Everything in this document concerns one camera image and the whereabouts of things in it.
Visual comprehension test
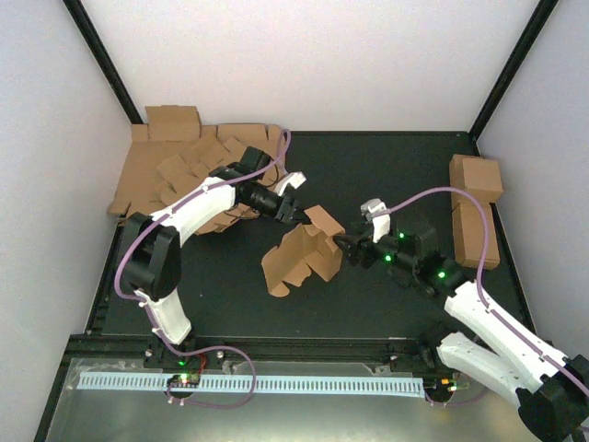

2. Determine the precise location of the cardboard box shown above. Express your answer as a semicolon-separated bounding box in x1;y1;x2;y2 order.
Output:
452;202;501;270
260;205;345;297
449;155;503;204

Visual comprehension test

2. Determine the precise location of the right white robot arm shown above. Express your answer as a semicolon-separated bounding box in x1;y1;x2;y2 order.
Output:
334;229;588;441

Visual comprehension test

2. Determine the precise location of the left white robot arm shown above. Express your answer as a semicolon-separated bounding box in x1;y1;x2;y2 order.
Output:
114;146;310;367

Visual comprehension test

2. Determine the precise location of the stack of flat cardboard blanks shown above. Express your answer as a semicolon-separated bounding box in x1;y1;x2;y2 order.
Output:
108;105;285;218

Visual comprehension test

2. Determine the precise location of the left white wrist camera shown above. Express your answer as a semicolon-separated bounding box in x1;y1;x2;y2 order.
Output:
274;171;306;196

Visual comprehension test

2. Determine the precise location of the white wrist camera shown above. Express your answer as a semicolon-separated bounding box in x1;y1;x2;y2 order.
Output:
274;171;306;196
361;198;391;244

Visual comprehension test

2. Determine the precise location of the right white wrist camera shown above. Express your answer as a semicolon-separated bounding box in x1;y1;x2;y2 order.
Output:
361;198;391;244

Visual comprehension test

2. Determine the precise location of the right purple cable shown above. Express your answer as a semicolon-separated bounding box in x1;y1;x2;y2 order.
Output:
381;186;589;409

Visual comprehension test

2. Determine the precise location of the light blue slotted cable duct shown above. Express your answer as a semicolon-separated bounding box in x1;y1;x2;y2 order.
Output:
76;372;425;399

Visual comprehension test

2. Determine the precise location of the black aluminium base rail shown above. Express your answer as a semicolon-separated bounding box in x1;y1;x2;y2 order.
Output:
64;334;445;373

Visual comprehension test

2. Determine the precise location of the left black frame post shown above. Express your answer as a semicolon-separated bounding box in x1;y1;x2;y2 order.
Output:
62;0;144;124

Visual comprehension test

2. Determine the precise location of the black frame post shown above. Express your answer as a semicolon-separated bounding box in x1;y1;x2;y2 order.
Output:
62;0;144;124
468;0;560;142

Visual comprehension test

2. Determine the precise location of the right black frame post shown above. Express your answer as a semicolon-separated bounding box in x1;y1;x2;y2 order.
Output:
468;0;560;142

